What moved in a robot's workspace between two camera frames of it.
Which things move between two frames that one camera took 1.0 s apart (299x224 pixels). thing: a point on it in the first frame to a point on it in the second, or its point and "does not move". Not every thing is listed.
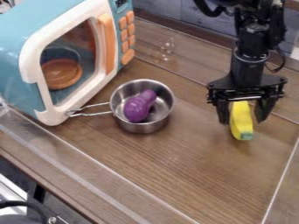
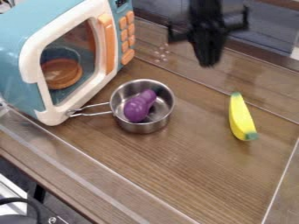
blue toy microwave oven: (63, 49) does not move
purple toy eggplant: (135, 107) does not move
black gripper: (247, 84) to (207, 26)
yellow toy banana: (241, 120) does not move
